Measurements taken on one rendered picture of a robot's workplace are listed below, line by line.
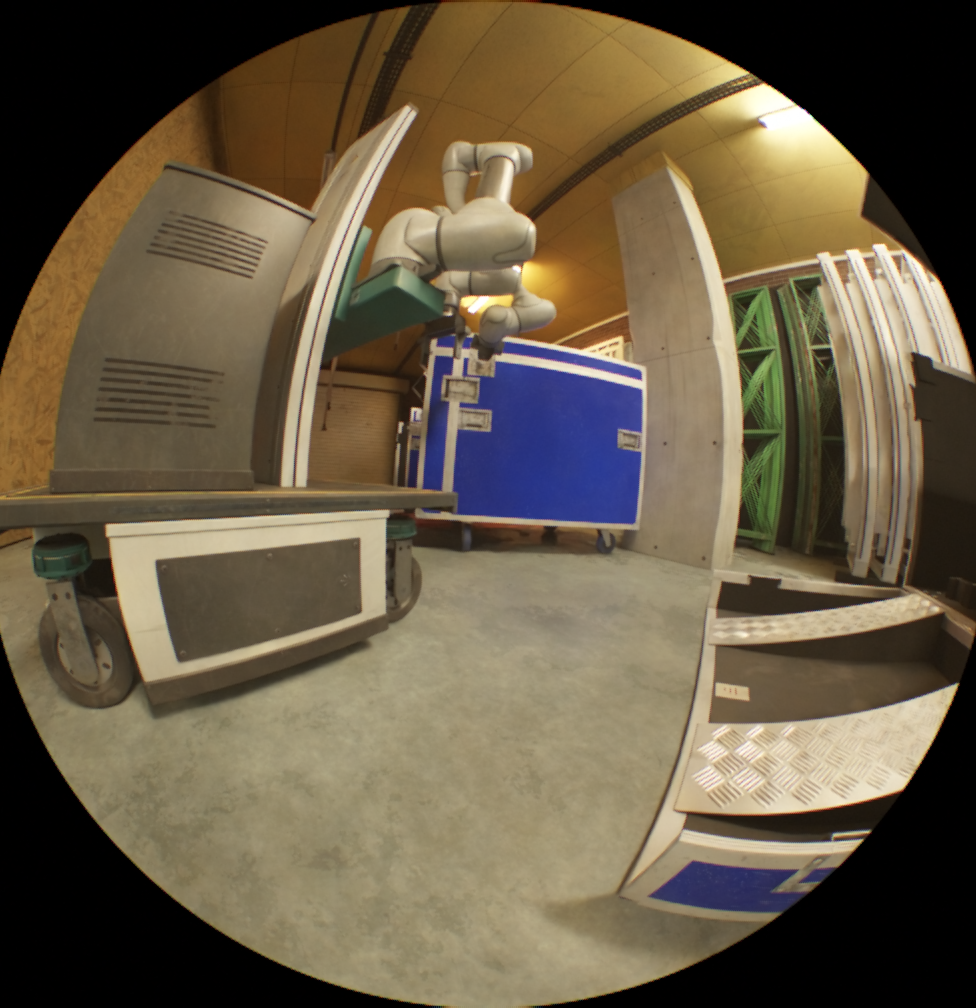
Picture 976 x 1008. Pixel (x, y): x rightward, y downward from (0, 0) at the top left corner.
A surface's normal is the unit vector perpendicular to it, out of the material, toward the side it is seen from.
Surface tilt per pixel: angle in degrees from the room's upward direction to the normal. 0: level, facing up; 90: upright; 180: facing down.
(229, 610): 90
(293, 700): 0
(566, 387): 90
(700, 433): 90
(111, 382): 90
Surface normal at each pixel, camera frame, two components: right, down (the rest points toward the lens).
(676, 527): -0.88, -0.04
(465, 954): 0.07, -0.99
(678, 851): -0.64, 0.01
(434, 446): 0.12, 0.08
